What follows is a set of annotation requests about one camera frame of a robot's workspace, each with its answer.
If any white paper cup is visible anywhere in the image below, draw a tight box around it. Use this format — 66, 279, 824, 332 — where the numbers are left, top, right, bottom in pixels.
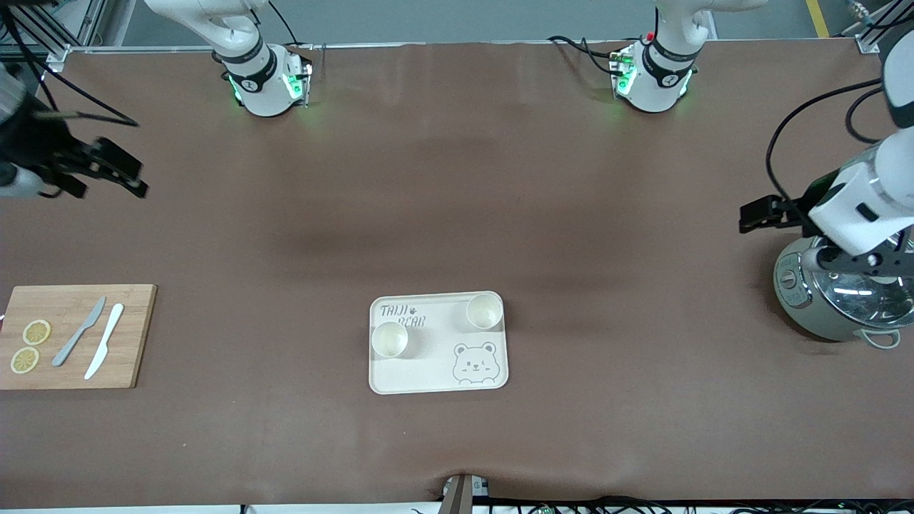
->
371, 321, 409, 359
466, 293, 505, 331

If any glass cooker lid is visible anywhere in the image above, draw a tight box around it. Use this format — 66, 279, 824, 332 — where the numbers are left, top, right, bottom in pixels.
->
803, 243, 914, 329

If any grey-green electric cooker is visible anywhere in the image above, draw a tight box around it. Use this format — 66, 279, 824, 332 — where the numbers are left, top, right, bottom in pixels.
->
773, 236, 914, 351

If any white plastic knife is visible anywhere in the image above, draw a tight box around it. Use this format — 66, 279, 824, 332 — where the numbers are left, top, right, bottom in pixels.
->
84, 303, 125, 381

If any grey plastic knife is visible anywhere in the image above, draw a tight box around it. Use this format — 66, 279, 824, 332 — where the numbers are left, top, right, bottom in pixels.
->
51, 296, 107, 368

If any bamboo cutting board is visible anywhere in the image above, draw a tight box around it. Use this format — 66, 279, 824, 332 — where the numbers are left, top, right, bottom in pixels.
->
0, 284, 158, 390

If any cream bear print tray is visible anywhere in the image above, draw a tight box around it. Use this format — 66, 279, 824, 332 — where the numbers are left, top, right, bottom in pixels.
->
368, 291, 510, 395

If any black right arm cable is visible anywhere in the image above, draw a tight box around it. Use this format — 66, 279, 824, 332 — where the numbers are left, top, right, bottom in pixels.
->
0, 0, 140, 129

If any black left camera mount bracket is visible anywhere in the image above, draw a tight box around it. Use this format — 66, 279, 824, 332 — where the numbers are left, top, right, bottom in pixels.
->
818, 239, 914, 281

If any short black left arm cable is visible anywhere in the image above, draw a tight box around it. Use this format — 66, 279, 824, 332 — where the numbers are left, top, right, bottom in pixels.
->
845, 89, 893, 145

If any aluminium frame profile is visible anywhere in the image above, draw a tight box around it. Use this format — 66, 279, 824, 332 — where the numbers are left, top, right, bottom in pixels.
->
0, 0, 109, 74
843, 0, 914, 55

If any black right base cable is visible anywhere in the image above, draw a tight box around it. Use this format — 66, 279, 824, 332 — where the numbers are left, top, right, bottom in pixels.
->
268, 0, 315, 51

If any black base cable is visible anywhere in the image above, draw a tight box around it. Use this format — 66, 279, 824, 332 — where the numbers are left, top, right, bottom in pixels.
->
546, 34, 633, 76
268, 0, 315, 51

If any black left base cable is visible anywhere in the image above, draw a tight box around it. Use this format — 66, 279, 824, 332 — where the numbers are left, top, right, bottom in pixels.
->
546, 34, 633, 76

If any grey metal camera post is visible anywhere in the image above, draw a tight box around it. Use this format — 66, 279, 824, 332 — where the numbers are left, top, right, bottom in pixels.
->
439, 473, 493, 514

